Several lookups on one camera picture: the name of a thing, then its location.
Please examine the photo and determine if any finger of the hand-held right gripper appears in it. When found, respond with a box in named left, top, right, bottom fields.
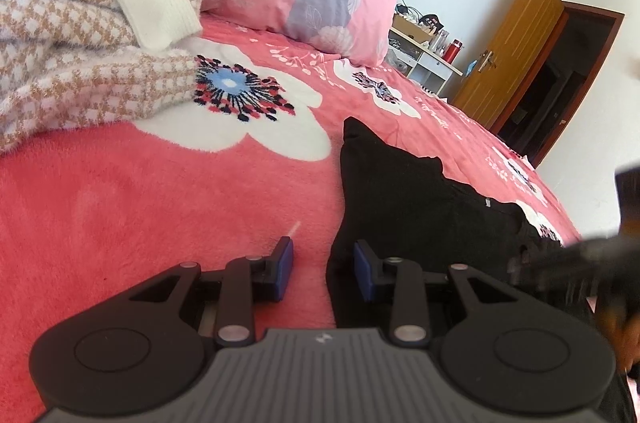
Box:
left=509, top=235, right=640, bottom=304

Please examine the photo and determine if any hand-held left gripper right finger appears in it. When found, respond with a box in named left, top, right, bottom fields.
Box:
left=353, top=240, right=524, bottom=348

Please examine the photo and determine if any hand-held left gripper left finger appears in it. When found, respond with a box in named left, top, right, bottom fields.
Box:
left=127, top=236, right=295, bottom=348

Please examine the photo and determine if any black garment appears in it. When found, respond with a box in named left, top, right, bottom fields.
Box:
left=324, top=117, right=640, bottom=423

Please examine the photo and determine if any pink floral blanket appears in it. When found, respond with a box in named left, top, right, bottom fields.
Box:
left=0, top=10, right=586, bottom=409

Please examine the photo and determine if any wooden door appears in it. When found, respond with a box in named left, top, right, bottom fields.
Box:
left=450, top=0, right=566, bottom=128

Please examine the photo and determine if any white desk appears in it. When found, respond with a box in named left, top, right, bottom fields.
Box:
left=387, top=25, right=463, bottom=96

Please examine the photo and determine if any cardboard box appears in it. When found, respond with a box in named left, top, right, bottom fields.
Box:
left=392, top=14, right=433, bottom=44

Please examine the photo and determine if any houndstooth coat with white fleece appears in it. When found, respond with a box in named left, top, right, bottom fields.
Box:
left=0, top=0, right=206, bottom=154

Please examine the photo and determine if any dark red door frame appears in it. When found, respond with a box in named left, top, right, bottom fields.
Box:
left=495, top=0, right=626, bottom=168

